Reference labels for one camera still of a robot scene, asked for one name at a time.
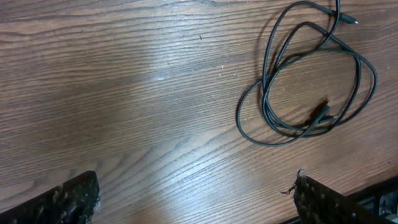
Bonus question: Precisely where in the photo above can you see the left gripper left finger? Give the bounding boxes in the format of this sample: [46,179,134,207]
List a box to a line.
[1,170,100,224]

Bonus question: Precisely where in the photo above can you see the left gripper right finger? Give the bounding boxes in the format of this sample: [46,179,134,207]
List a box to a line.
[279,169,396,224]

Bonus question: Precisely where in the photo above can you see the black usb cable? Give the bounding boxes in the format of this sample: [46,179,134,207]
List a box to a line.
[235,0,379,147]

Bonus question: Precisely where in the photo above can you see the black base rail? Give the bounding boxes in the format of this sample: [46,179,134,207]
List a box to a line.
[279,175,398,224]

